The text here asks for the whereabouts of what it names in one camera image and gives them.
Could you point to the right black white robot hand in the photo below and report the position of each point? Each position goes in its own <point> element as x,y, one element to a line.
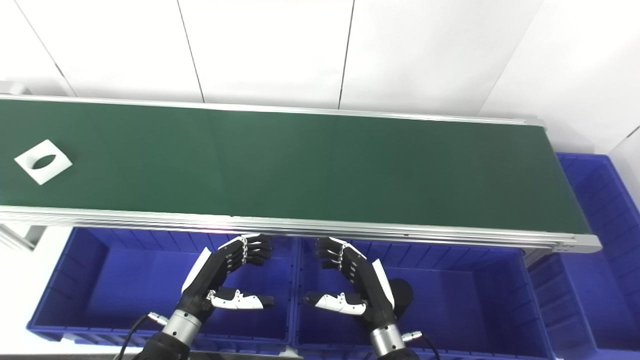
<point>365,285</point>

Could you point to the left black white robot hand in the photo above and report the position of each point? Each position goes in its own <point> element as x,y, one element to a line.
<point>220,265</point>

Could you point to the white square part with hole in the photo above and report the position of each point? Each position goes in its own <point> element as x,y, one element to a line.
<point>50,149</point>

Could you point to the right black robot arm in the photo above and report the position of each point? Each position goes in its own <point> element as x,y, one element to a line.
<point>387,342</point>

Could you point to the black part in bin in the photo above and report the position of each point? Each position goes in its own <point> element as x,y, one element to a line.
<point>404,295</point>

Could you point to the blue plastic bin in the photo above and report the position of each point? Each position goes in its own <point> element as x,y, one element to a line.
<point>610,240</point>
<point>125,280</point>
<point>460,300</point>

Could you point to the aluminium conveyor leg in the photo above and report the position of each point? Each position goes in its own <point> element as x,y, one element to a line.
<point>20,236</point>

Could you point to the green conveyor belt aluminium frame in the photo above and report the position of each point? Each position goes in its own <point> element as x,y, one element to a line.
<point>300,165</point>

